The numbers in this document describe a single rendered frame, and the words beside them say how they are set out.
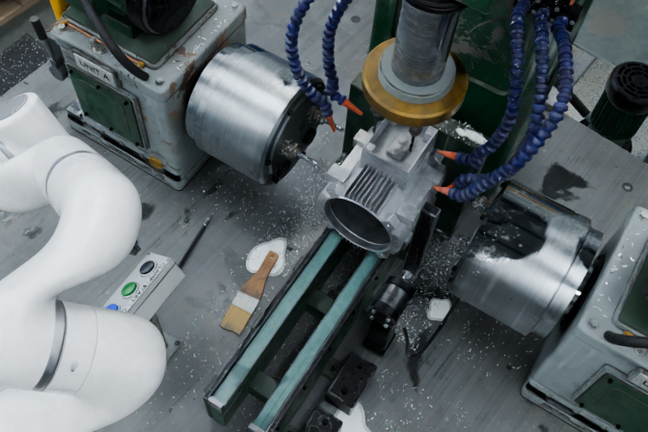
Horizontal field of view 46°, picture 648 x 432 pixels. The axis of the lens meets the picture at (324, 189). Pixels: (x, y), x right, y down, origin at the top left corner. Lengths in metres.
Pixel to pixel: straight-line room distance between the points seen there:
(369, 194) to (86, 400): 0.73
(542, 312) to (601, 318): 0.10
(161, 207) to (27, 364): 0.98
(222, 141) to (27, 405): 0.73
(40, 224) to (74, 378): 0.98
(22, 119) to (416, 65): 0.60
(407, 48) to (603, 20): 2.35
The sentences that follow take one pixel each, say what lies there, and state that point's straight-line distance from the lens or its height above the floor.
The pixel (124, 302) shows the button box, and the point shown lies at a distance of 1.40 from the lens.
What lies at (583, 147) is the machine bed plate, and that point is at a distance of 2.01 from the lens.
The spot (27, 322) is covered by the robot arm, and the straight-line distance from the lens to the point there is 0.85.
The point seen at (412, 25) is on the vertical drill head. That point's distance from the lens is 1.18.
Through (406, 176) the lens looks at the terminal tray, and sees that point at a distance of 1.44.
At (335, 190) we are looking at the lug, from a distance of 1.46.
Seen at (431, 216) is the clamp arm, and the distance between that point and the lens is 1.27.
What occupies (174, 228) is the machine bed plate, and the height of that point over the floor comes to 0.80.
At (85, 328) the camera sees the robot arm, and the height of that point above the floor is 1.54.
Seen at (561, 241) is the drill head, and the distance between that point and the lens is 1.40.
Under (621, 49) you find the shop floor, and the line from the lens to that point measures 3.43.
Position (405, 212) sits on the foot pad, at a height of 1.08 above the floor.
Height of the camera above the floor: 2.33
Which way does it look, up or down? 59 degrees down
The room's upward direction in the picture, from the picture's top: 5 degrees clockwise
